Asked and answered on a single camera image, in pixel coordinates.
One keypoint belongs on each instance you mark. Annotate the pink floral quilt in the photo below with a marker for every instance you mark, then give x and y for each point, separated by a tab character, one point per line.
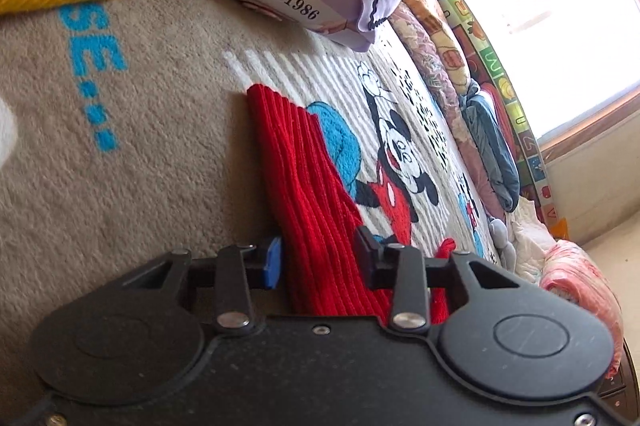
424	54

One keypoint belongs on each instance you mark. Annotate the cream comforter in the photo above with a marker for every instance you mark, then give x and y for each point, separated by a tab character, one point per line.
531	240

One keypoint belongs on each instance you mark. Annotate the dark wooden headboard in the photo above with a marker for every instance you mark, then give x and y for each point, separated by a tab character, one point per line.
621	392

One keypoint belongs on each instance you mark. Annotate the blue folded blanket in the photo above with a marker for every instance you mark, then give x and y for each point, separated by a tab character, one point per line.
479	114

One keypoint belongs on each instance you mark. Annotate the Mickey Mouse bed blanket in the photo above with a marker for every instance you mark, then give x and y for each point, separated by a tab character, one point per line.
125	132

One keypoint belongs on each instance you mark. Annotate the yellow patterned pillow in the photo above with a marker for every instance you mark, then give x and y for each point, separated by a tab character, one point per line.
433	20

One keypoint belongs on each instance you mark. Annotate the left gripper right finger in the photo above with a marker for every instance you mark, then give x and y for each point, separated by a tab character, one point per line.
400	269

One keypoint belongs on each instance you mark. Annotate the light blue plush toy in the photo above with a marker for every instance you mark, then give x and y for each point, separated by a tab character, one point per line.
506	250

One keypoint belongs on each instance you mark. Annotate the red knit sweater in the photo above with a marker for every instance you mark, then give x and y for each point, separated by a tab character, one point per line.
317	217

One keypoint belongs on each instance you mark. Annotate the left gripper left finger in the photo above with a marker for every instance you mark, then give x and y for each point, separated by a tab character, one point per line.
240	269

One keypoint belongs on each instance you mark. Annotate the pink rolled quilt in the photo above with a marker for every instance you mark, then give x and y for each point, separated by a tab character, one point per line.
570	273

